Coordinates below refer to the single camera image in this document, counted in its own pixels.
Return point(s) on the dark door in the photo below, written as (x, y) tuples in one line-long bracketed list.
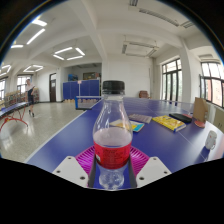
[(53, 88)]

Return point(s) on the wide black-framed window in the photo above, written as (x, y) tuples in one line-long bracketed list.
[(213, 83)]

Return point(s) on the table tennis net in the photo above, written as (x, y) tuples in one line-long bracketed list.
[(87, 102)]

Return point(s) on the small yellow and blue book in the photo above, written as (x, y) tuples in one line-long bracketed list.
[(137, 126)]

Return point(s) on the blue folded partition boards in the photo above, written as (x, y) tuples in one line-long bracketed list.
[(81, 89)]

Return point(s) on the person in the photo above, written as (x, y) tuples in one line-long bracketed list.
[(30, 95)]

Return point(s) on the brown armchair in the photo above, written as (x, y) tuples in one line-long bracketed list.
[(143, 94)]

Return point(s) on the red table tennis paddle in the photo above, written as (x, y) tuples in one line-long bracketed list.
[(200, 124)]

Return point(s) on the clear red-labelled drink bottle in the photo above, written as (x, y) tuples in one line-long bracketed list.
[(112, 150)]

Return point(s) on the black paddle case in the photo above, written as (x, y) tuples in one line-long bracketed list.
[(180, 117)]

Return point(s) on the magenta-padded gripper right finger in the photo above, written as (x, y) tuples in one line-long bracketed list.
[(154, 170)]

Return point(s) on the ceiling air conditioner unit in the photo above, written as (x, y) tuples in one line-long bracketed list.
[(140, 48)]

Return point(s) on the brown cardboard file box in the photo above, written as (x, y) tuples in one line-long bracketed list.
[(200, 109)]

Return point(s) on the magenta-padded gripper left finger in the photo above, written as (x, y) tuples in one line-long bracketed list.
[(68, 168)]

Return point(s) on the shelf unit with colourful items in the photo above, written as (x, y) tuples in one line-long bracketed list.
[(13, 97)]

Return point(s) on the white cup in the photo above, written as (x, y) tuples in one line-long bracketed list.
[(210, 140)]

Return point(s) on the tall black-framed window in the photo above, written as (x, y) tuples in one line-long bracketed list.
[(171, 80)]

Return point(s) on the grey booklet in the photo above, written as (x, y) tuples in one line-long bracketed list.
[(140, 118)]

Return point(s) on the blue red-legged tennis table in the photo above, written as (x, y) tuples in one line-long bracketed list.
[(11, 109)]

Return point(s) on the group of ceiling lights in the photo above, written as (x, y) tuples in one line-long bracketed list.
[(35, 36)]

